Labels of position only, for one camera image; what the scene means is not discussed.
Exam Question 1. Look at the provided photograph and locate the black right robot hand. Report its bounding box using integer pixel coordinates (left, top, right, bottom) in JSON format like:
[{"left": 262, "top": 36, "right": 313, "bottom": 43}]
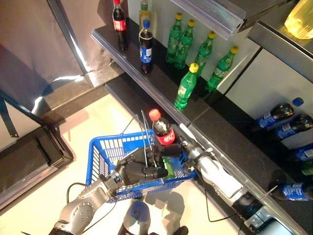
[{"left": 156, "top": 133, "right": 204, "bottom": 170}]

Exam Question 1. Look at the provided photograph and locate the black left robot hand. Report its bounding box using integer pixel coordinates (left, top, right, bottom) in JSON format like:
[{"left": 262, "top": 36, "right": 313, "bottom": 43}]
[{"left": 114, "top": 146, "right": 170, "bottom": 187}]

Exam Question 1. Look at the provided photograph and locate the green Sprite bottle yellow cap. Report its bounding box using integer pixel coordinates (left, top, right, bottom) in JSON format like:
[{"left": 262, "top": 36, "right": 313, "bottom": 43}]
[
  {"left": 194, "top": 31, "right": 217, "bottom": 77},
  {"left": 206, "top": 46, "right": 239, "bottom": 93},
  {"left": 174, "top": 63, "right": 200, "bottom": 110},
  {"left": 162, "top": 156, "right": 176, "bottom": 179},
  {"left": 165, "top": 12, "right": 184, "bottom": 65},
  {"left": 174, "top": 19, "right": 196, "bottom": 71}
]

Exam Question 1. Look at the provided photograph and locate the Coca-Cola bottle red cap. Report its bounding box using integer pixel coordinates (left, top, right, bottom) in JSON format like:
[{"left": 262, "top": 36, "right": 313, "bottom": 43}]
[
  {"left": 112, "top": 0, "right": 129, "bottom": 52},
  {"left": 148, "top": 108, "right": 177, "bottom": 148}
]

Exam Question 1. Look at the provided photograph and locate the blue plastic shopping basket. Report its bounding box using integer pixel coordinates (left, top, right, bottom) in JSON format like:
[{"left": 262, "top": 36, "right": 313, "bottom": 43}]
[{"left": 85, "top": 110, "right": 198, "bottom": 204}]

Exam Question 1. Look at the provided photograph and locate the small Pepsi cola bottle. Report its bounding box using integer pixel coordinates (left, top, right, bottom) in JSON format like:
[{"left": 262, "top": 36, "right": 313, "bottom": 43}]
[
  {"left": 292, "top": 143, "right": 313, "bottom": 162},
  {"left": 270, "top": 182, "right": 313, "bottom": 202},
  {"left": 274, "top": 113, "right": 313, "bottom": 141},
  {"left": 138, "top": 19, "right": 155, "bottom": 75},
  {"left": 256, "top": 97, "right": 304, "bottom": 130}
]

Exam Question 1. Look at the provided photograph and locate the dark base step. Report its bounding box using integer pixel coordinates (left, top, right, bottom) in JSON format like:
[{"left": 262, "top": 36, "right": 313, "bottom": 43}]
[{"left": 31, "top": 61, "right": 126, "bottom": 128}]

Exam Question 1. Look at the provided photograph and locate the dark low display platform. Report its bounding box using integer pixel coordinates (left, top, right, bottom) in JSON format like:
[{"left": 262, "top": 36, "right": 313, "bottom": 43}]
[{"left": 0, "top": 126, "right": 74, "bottom": 210}]

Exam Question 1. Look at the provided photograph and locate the small yellow tea bottle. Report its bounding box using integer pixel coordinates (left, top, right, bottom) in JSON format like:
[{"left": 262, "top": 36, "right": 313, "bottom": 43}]
[{"left": 138, "top": 0, "right": 152, "bottom": 25}]

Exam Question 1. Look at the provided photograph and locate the reflective metal side panel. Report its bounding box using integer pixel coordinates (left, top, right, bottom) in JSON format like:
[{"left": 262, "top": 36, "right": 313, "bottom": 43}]
[{"left": 0, "top": 0, "right": 128, "bottom": 112}]

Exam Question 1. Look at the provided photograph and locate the large yellow tea bottle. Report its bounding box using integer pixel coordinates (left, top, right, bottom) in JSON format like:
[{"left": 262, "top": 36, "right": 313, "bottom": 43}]
[{"left": 284, "top": 0, "right": 313, "bottom": 40}]

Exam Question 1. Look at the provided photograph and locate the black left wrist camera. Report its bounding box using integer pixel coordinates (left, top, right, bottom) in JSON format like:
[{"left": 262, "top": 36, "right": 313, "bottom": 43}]
[{"left": 104, "top": 171, "right": 123, "bottom": 194}]

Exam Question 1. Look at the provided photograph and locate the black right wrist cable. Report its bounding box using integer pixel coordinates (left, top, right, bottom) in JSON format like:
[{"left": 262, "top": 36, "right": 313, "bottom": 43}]
[{"left": 203, "top": 180, "right": 243, "bottom": 224}]

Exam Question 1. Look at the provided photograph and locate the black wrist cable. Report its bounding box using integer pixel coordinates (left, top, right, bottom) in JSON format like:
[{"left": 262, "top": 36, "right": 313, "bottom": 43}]
[
  {"left": 66, "top": 182, "right": 117, "bottom": 234},
  {"left": 203, "top": 180, "right": 243, "bottom": 224}
]

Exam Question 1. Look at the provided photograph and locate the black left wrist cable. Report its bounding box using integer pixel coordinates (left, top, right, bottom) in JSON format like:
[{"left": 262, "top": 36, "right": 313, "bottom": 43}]
[{"left": 66, "top": 182, "right": 117, "bottom": 234}]

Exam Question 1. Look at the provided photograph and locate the black hanging strap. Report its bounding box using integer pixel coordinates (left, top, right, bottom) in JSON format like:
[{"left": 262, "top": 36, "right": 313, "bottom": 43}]
[{"left": 0, "top": 96, "right": 20, "bottom": 139}]

